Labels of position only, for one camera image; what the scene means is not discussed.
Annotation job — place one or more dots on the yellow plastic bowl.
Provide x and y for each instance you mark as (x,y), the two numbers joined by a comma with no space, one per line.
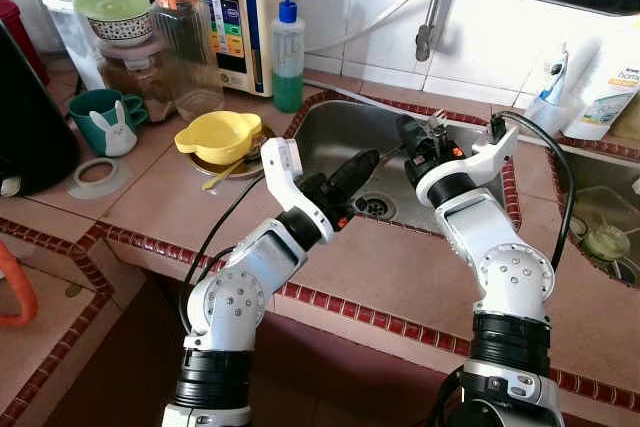
(220,135)

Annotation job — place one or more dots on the dark red canister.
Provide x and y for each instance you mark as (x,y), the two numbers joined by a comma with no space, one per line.
(15,37)

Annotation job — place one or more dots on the white detergent bottle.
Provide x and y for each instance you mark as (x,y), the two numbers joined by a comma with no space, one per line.
(608,97)

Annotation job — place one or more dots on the yellow sponge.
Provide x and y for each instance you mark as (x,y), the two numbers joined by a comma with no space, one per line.
(628,122)

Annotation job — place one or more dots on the blue white toothbrush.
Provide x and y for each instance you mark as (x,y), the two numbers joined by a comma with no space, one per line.
(555,72)

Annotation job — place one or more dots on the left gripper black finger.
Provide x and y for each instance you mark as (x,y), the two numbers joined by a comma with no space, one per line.
(360,162)
(345,190)

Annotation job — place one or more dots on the green round lid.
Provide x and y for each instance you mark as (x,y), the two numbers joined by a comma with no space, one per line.
(113,4)

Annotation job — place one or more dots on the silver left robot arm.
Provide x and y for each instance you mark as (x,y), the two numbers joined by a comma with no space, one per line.
(240,297)

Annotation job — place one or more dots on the green rabbit mug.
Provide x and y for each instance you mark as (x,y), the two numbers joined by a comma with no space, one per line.
(95,117)

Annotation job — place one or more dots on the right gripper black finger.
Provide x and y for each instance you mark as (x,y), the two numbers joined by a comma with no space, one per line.
(438,140)
(408,131)

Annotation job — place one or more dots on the clear plastic food container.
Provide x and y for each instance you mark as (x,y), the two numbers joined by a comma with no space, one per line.
(595,205)

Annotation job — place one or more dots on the patterned ceramic bowl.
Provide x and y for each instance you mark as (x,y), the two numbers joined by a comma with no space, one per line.
(122,30)

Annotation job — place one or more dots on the black kettle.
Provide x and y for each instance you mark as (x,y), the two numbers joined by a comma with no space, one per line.
(30,117)

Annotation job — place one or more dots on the clear pitcher orange lid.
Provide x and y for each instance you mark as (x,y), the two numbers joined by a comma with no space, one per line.
(190,52)

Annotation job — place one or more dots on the white plastic container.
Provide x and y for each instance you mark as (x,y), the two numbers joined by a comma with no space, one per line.
(65,37)

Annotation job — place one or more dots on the round metal sink drain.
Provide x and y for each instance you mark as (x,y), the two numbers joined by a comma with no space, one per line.
(378,207)

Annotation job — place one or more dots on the steel sink basin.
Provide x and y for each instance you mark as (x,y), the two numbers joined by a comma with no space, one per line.
(590,197)
(340,127)

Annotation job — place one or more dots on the green lidded cup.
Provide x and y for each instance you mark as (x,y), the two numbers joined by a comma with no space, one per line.
(607,243)

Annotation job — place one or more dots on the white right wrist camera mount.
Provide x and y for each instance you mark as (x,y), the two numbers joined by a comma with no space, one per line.
(490,155)

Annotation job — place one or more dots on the green soap bottle blue cap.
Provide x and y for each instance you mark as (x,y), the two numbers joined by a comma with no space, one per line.
(288,77)

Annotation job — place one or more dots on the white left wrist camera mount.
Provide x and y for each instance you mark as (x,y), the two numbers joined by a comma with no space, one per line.
(283,172)

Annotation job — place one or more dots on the glass jar brown contents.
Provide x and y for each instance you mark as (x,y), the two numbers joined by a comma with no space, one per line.
(135,82)

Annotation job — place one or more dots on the clear plastic cup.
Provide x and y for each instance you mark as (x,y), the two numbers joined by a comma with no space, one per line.
(545,119)

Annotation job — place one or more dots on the metal faucet beige filter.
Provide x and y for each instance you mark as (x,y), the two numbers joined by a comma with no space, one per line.
(430,22)

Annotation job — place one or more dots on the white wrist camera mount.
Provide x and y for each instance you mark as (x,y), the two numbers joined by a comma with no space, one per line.
(283,172)
(490,155)

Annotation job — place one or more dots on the beige water purifier appliance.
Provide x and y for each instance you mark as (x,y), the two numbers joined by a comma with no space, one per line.
(255,7)

